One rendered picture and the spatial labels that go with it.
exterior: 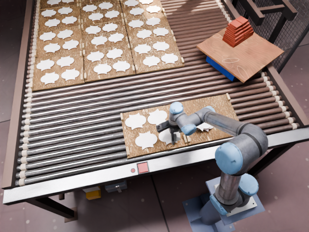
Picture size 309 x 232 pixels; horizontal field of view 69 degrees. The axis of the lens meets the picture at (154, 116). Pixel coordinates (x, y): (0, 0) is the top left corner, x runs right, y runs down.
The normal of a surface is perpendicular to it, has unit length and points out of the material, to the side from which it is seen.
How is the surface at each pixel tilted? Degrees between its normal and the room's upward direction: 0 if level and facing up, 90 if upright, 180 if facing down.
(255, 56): 0
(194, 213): 0
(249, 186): 9
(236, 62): 0
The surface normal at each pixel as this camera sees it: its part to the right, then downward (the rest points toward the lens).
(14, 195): -0.01, -0.52
